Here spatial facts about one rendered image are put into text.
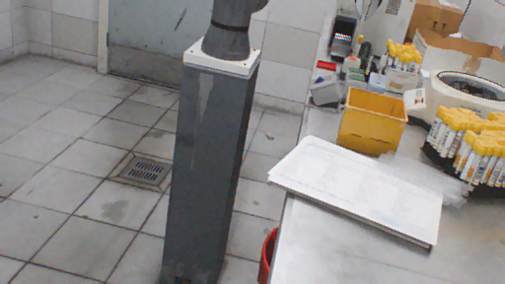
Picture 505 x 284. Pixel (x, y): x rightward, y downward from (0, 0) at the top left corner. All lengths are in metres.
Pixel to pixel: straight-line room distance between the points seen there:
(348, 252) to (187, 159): 0.85
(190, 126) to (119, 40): 2.11
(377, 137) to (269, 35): 2.25
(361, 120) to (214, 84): 0.51
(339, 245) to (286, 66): 2.56
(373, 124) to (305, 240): 0.37
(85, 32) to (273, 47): 1.39
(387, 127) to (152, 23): 2.53
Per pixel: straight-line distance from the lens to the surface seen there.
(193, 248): 1.68
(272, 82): 3.29
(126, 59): 3.49
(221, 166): 1.46
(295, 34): 3.17
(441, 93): 1.24
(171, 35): 3.31
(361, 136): 1.02
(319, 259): 0.71
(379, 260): 0.75
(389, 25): 1.81
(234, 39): 1.35
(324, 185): 0.85
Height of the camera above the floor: 1.33
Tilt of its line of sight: 25 degrees down
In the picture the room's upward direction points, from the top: 11 degrees clockwise
